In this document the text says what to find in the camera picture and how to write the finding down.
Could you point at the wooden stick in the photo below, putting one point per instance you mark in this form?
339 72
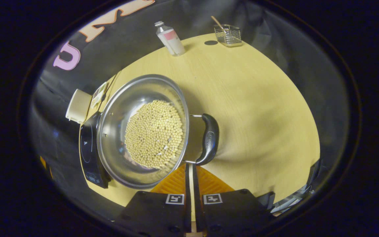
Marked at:
216 21

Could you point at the black induction cooktop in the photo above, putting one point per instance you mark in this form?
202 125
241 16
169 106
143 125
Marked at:
89 154

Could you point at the dark metal frame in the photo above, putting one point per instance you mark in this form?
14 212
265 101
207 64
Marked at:
311 177

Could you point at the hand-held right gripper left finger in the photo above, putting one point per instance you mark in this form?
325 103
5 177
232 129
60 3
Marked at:
156 214

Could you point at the stainless steel pot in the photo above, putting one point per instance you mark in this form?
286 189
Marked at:
123 98

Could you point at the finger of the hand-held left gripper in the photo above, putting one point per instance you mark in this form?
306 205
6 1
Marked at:
44 164

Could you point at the clear bottle with red label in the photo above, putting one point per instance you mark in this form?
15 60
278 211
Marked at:
173 41

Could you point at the large soybean heap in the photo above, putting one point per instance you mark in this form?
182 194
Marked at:
153 135

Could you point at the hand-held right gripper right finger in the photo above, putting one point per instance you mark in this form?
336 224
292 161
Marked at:
232 214

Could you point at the white toaster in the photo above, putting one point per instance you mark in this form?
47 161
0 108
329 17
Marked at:
77 107

